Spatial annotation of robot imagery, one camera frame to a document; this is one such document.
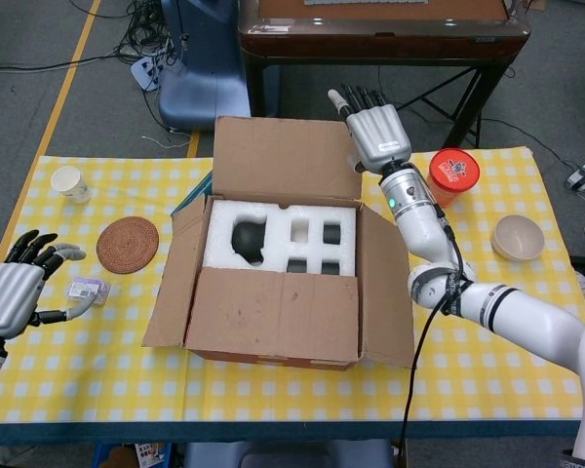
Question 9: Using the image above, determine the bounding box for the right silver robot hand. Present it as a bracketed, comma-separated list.
[327, 83, 413, 176]

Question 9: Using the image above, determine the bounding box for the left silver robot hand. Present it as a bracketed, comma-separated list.
[0, 231, 98, 341]

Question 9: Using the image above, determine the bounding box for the red cardboard box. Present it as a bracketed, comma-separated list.
[141, 115, 415, 371]

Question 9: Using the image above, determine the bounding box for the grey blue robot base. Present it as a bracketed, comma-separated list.
[182, 440, 396, 468]

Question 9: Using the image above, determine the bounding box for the black metal folding stand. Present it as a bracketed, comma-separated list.
[388, 65, 484, 150]

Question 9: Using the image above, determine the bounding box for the orange cup with red lid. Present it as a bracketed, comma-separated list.
[426, 147, 482, 210]

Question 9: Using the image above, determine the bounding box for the dark wood mahjong table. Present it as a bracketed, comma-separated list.
[237, 0, 532, 156]

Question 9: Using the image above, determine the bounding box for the white paper cup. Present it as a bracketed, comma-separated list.
[50, 165, 93, 205]

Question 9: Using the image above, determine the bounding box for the round woven rattan coaster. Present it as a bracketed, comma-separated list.
[96, 215, 161, 275]

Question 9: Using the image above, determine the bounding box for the white foam insert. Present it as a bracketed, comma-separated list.
[203, 199, 357, 278]

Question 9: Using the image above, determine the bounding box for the black teapot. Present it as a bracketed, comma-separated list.
[230, 221, 268, 267]

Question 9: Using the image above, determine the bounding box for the beige bowl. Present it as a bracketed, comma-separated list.
[490, 214, 546, 263]

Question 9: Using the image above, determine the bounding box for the blue machine base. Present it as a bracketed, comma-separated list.
[158, 0, 280, 132]

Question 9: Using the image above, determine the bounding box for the blue crate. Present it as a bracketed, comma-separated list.
[93, 442, 176, 468]

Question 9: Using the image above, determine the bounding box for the teal cylindrical case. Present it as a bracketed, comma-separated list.
[170, 173, 215, 216]

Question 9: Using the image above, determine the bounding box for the white power strip with plugs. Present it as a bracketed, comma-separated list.
[130, 53, 170, 93]

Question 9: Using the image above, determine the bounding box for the yellow checked tablecloth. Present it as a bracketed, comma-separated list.
[0, 145, 585, 424]

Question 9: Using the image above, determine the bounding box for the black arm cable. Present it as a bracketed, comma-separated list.
[399, 202, 474, 464]

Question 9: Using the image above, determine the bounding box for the black floor cable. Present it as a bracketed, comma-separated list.
[0, 48, 133, 74]

